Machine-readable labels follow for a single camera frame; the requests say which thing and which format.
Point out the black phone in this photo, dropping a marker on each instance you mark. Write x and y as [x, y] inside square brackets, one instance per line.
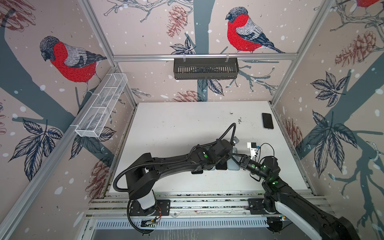
[221, 166]
[267, 121]

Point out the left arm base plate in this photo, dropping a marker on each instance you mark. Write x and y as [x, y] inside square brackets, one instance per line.
[162, 207]

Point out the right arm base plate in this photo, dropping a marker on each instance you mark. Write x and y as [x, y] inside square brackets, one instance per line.
[258, 206]

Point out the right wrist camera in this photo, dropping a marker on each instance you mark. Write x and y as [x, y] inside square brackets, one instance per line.
[254, 149]

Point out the white wire mesh basket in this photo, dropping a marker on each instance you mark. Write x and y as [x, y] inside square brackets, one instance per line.
[98, 113]

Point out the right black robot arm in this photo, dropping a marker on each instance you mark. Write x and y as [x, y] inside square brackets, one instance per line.
[280, 197]

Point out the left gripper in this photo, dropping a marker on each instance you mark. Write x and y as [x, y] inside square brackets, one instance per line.
[227, 156]

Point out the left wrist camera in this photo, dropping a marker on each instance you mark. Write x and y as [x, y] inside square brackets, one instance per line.
[235, 141]

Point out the black hanging basket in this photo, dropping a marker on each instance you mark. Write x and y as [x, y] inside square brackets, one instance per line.
[206, 68]

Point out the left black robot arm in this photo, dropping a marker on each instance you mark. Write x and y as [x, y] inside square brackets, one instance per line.
[142, 174]

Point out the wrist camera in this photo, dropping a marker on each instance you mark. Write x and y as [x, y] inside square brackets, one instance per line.
[235, 141]
[254, 149]

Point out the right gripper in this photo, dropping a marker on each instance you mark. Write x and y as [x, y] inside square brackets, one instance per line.
[245, 158]

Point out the aluminium mounting rail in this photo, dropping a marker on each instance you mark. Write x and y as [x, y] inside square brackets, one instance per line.
[180, 205]

